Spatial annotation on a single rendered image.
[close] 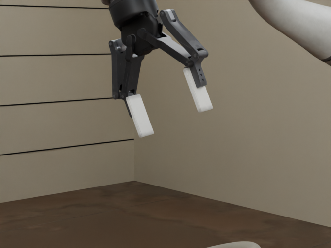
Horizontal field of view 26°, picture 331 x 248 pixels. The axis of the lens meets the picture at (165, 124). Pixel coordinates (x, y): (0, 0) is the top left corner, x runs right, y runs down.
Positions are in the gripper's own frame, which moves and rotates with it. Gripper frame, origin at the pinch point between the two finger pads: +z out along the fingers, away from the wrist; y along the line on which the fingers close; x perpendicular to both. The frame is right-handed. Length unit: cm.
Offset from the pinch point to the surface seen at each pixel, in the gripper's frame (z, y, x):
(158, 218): 45, 409, -383
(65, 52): -150, 496, -419
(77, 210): 13, 482, -353
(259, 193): 57, 358, -473
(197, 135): -19, 422, -489
